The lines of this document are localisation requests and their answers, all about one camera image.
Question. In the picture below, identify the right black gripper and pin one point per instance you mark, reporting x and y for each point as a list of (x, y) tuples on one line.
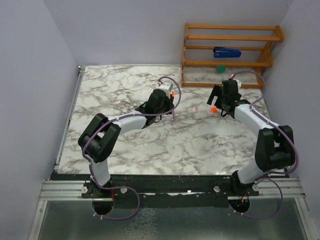
[(216, 91)]

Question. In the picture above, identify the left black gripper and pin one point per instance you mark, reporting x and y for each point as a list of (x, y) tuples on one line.
[(168, 99)]

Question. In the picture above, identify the orange black highlighter pen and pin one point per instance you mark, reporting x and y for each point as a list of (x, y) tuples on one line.
[(172, 95)]

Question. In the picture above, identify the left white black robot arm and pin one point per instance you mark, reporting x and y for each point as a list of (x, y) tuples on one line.
[(100, 136)]

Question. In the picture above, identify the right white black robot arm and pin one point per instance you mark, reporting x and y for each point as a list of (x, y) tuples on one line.
[(274, 147)]

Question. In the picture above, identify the pink pen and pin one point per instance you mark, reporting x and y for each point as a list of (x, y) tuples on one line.
[(174, 116)]

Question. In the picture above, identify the orange pen cap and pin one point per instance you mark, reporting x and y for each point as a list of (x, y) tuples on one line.
[(214, 109)]

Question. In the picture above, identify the green small object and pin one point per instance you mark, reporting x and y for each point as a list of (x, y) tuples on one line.
[(220, 69)]

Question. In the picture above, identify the blue stapler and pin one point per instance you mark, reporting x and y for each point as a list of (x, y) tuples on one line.
[(223, 52)]

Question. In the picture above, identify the wooden shelf rack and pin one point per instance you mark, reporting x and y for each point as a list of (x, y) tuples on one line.
[(265, 59)]

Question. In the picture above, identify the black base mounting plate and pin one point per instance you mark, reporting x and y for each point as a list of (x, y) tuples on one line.
[(125, 191)]

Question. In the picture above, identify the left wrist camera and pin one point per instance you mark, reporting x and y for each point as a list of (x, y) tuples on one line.
[(166, 86)]

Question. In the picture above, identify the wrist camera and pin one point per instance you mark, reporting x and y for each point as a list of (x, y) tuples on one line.
[(238, 82), (166, 86)]

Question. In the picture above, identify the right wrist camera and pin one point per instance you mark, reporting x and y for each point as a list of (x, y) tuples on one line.
[(238, 82)]

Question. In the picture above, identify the aluminium rail frame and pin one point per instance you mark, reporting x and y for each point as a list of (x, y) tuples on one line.
[(197, 144)]

